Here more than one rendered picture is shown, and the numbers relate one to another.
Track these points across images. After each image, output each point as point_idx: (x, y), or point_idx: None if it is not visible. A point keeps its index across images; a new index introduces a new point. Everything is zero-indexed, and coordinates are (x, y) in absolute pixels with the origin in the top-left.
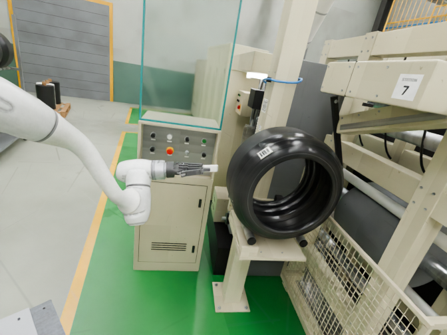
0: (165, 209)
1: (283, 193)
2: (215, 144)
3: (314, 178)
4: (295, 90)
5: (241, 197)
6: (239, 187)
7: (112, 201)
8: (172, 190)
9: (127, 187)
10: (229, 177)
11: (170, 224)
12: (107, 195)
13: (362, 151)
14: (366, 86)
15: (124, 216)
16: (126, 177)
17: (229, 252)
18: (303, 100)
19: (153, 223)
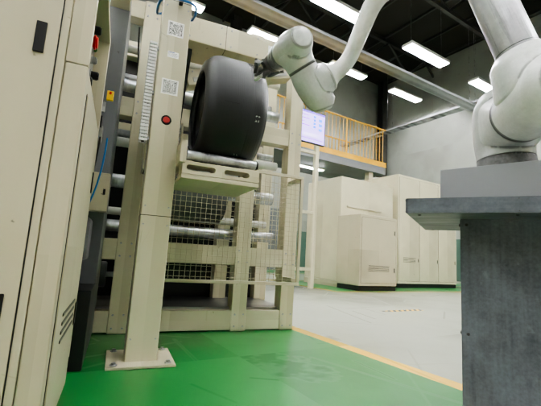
0: (82, 192)
1: (110, 172)
2: (97, 62)
3: (195, 126)
4: (128, 26)
5: (267, 111)
6: (266, 101)
7: (353, 66)
8: (91, 141)
9: (315, 62)
10: (241, 94)
11: (77, 243)
12: (357, 57)
13: (186, 109)
14: (245, 47)
15: (332, 94)
16: (311, 49)
17: (137, 265)
18: (126, 43)
19: (72, 242)
